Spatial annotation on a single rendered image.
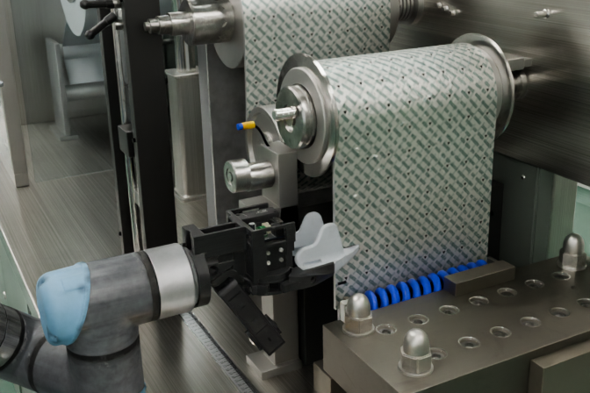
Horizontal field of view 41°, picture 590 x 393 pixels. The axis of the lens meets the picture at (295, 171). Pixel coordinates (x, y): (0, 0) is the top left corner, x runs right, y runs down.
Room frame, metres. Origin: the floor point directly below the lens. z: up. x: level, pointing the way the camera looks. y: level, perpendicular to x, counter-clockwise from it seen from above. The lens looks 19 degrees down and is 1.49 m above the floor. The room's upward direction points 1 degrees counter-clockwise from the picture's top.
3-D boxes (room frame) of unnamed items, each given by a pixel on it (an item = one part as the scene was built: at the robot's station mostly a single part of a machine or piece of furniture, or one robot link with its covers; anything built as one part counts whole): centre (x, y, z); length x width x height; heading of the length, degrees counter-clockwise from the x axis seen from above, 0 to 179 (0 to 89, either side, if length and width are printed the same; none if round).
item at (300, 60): (0.90, -0.01, 1.25); 0.15 x 0.01 x 0.15; 27
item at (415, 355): (0.70, -0.12, 1.05); 0.04 x 0.04 x 0.04
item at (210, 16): (1.11, 0.12, 1.34); 0.06 x 0.06 x 0.06; 27
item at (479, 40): (1.01, -0.24, 1.25); 0.15 x 0.01 x 0.15; 27
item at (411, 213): (0.90, -0.15, 1.11); 0.23 x 0.01 x 0.18; 117
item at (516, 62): (1.03, -0.28, 1.28); 0.06 x 0.05 x 0.02; 117
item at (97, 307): (0.71, 0.21, 1.11); 0.11 x 0.08 x 0.09; 117
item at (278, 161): (0.91, 0.04, 1.05); 0.06 x 0.05 x 0.31; 117
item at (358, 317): (0.78, -0.07, 1.05); 0.04 x 0.04 x 0.04
